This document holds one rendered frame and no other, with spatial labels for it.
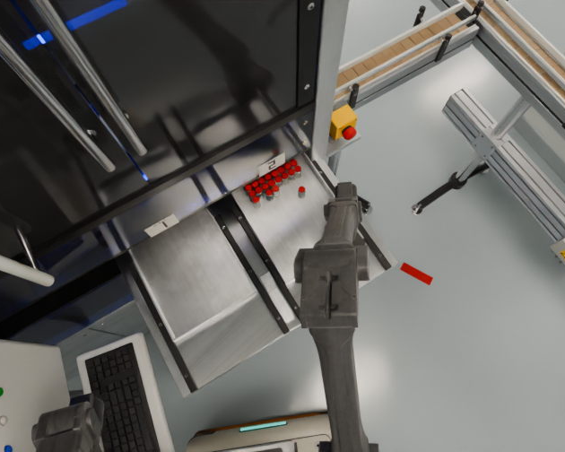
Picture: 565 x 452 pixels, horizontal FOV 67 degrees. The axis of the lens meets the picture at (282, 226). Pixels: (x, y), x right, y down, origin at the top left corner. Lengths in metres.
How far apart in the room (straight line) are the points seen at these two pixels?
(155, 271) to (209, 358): 0.29
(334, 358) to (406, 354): 1.54
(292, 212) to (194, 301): 0.39
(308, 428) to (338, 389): 1.16
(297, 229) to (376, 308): 0.97
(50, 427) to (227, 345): 0.55
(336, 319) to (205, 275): 0.73
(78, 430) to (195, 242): 0.67
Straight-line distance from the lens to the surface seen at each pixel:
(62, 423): 0.79
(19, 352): 1.26
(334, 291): 0.58
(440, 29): 1.66
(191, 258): 1.27
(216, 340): 1.21
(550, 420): 2.37
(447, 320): 2.21
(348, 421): 0.71
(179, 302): 1.25
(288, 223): 1.26
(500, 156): 1.95
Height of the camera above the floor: 2.07
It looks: 71 degrees down
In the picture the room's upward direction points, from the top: 4 degrees counter-clockwise
